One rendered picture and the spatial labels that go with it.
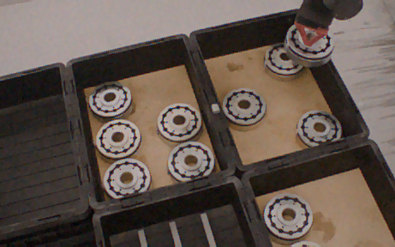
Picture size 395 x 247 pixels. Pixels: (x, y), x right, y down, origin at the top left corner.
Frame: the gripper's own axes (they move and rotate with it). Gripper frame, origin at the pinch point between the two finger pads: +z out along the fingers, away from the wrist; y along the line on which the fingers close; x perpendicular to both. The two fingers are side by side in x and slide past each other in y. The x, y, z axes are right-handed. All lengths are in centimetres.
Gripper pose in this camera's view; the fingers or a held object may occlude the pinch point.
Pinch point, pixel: (311, 35)
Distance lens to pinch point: 110.6
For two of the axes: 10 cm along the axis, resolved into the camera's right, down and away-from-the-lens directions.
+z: -0.3, 5.5, 8.4
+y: 4.3, -7.5, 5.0
